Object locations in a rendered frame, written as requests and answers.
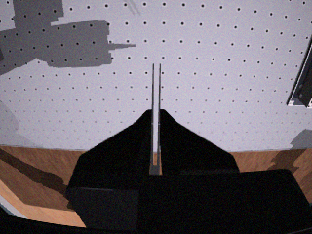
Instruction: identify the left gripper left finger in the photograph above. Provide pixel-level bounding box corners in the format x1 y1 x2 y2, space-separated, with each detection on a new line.
73 109 152 175

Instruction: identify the grey perforated base plate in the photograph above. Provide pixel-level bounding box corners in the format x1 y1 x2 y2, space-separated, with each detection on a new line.
0 0 312 153

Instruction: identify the white tube carrier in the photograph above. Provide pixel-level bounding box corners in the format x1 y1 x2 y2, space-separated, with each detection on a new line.
298 66 312 108

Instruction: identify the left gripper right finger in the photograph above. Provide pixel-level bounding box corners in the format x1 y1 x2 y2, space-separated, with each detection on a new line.
160 109 240 175

